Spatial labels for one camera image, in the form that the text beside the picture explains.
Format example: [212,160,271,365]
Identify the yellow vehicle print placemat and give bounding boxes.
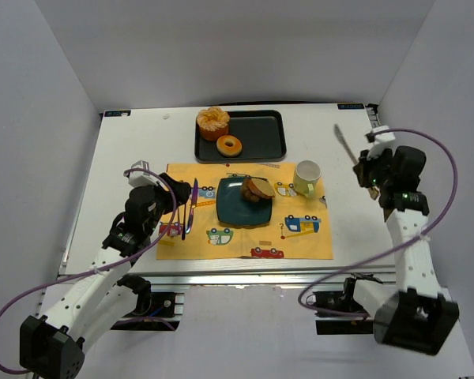
[156,163,333,260]

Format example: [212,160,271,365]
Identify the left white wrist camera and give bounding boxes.
[123,160,155,188]

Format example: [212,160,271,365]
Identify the purple knife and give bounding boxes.
[185,179,198,234]

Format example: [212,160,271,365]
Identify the pale green mug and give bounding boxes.
[293,160,322,198]

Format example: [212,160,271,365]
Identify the metal tongs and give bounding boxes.
[333,124,379,201]

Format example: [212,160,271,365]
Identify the brown chocolate muffin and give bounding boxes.
[240,178,261,203]

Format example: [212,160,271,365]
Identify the purple spoon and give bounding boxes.
[182,184,192,241]

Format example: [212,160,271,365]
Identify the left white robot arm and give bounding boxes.
[20,169,192,378]

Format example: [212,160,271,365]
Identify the teal square plate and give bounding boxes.
[216,176,273,227]

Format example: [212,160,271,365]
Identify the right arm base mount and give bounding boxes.
[306,291,373,336]

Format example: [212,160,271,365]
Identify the glazed donut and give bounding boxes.
[216,135,243,157]

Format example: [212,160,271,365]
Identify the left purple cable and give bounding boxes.
[0,168,179,374]

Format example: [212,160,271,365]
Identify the bread slice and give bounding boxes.
[248,178,275,199]

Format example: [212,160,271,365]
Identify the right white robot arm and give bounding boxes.
[343,146,459,356]

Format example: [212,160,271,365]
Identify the orange swirl bun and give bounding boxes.
[196,107,230,141]

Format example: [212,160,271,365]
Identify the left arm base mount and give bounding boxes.
[111,292,185,332]

